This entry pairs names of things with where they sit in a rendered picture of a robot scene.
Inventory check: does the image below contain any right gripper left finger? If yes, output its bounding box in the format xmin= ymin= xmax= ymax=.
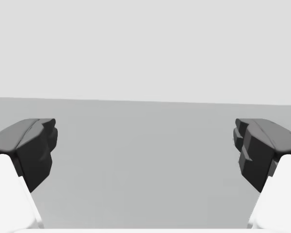
xmin=0 ymin=118 xmax=59 ymax=229

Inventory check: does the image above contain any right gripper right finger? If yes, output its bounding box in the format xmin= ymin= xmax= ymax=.
xmin=233 ymin=118 xmax=291 ymax=229

